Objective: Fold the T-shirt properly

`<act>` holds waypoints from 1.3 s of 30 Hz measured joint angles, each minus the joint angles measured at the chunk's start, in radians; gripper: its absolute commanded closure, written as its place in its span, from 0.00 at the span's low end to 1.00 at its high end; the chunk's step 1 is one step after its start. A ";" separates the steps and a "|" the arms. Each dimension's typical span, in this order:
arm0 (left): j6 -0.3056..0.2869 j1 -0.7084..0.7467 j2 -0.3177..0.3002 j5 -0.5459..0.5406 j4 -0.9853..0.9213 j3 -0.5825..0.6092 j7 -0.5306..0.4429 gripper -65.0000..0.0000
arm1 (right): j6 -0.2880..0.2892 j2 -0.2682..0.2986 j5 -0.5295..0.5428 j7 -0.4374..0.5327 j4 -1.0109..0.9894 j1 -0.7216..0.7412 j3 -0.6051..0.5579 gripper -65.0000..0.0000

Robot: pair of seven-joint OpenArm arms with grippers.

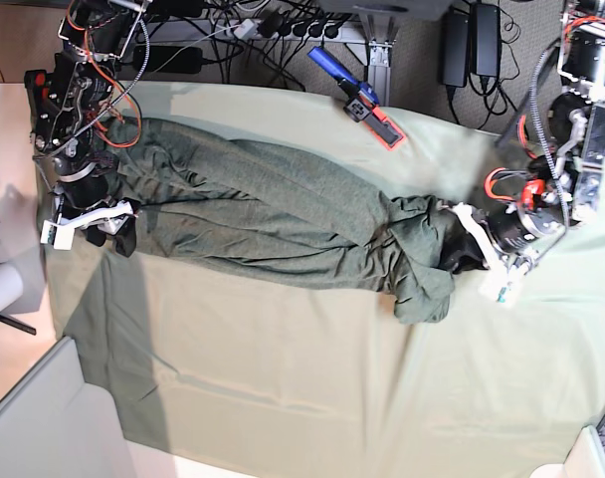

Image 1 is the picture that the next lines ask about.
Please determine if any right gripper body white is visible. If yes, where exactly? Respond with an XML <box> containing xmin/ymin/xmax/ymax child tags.
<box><xmin>40</xmin><ymin>196</ymin><xmax>139</xmax><ymax>250</ymax></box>

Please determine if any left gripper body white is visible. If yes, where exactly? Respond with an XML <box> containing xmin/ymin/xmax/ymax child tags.
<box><xmin>443</xmin><ymin>202</ymin><xmax>539</xmax><ymax>305</ymax></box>

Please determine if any green T-shirt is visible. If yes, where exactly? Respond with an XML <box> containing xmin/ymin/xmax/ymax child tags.
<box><xmin>108</xmin><ymin>119</ymin><xmax>454</xmax><ymax>324</ymax></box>

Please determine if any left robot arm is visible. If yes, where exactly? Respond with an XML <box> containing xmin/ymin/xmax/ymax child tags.
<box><xmin>440</xmin><ymin>1</ymin><xmax>605</xmax><ymax>303</ymax></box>

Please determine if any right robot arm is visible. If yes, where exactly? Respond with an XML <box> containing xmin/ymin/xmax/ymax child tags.
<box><xmin>24</xmin><ymin>1</ymin><xmax>149</xmax><ymax>257</ymax></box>

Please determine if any white cylindrical cup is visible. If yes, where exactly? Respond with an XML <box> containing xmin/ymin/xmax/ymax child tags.
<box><xmin>0</xmin><ymin>264</ymin><xmax>24</xmax><ymax>313</ymax></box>

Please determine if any black stick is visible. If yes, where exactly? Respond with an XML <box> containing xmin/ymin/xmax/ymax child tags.
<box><xmin>0</xmin><ymin>314</ymin><xmax>37</xmax><ymax>336</ymax></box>

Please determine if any orange black corner clamp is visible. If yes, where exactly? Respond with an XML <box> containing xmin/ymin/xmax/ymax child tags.
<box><xmin>24</xmin><ymin>70</ymin><xmax>48</xmax><ymax>121</ymax></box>

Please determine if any light green table cloth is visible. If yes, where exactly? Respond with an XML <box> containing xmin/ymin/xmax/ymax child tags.
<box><xmin>32</xmin><ymin>80</ymin><xmax>605</xmax><ymax>478</ymax></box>

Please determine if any blue orange bar clamp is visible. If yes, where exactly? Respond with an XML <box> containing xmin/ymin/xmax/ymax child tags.
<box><xmin>307</xmin><ymin>47</ymin><xmax>407</xmax><ymax>151</ymax></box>

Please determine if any black flat power brick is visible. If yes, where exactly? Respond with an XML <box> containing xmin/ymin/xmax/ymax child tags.
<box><xmin>144</xmin><ymin>45</ymin><xmax>205</xmax><ymax>74</ymax></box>

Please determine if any white bin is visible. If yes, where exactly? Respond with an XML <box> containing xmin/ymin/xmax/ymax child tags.
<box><xmin>0</xmin><ymin>339</ymin><xmax>136</xmax><ymax>477</ymax></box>

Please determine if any left black power adapter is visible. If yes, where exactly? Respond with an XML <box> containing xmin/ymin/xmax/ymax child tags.
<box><xmin>440</xmin><ymin>11</ymin><xmax>470</xmax><ymax>88</ymax></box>

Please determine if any black power adapter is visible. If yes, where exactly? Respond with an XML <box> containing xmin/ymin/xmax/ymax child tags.
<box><xmin>471</xmin><ymin>3</ymin><xmax>502</xmax><ymax>78</ymax></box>
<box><xmin>440</xmin><ymin>11</ymin><xmax>470</xmax><ymax>88</ymax></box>

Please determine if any right black power adapter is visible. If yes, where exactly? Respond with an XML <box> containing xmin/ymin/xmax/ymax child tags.
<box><xmin>471</xmin><ymin>3</ymin><xmax>502</xmax><ymax>78</ymax></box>

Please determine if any white power strip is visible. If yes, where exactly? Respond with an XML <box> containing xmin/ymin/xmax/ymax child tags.
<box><xmin>212</xmin><ymin>19</ymin><xmax>366</xmax><ymax>44</ymax></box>

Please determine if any aluminium frame post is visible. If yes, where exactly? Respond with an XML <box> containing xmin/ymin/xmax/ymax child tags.
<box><xmin>359</xmin><ymin>14</ymin><xmax>399</xmax><ymax>107</ymax></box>

